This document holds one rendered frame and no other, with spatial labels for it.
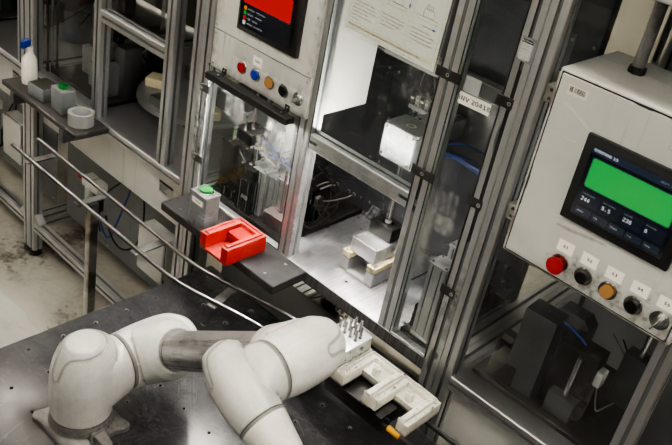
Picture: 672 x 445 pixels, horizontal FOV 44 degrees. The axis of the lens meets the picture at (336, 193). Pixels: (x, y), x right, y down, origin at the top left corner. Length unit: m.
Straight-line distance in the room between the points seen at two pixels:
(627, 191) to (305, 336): 0.71
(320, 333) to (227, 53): 1.08
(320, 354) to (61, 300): 2.21
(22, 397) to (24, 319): 1.34
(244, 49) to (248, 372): 1.13
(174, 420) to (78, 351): 0.37
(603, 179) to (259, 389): 0.81
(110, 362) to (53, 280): 1.82
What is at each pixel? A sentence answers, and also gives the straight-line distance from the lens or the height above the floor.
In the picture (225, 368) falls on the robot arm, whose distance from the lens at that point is 1.62.
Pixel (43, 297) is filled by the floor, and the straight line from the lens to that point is 3.80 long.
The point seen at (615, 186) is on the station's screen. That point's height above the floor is 1.62.
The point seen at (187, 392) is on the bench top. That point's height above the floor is 0.68.
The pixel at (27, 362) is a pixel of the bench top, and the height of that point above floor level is 0.68.
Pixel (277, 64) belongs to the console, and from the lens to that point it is 2.35.
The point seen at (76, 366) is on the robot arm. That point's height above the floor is 0.93.
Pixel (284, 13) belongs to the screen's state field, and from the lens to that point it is 2.27.
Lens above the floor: 2.33
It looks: 29 degrees down
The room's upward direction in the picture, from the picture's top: 11 degrees clockwise
